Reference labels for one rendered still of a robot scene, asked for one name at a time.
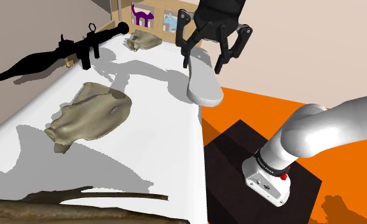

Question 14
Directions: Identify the black toy rocket launcher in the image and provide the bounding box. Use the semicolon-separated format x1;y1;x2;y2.
0;22;130;82

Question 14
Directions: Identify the long brown olive blanket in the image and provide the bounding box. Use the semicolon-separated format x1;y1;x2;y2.
0;185;191;224

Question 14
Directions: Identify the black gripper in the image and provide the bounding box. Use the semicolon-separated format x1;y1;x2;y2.
175;0;254;76

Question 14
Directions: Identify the wooden bed with white mattress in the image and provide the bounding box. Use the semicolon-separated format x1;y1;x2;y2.
0;0;209;224

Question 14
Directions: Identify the small olive crumpled cloth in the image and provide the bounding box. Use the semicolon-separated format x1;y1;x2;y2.
127;29;164;53

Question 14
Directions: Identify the large olive crumpled cloth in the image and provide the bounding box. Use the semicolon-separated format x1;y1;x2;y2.
43;81;133;155

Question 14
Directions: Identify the dark robot stand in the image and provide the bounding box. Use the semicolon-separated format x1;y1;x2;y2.
202;118;323;224

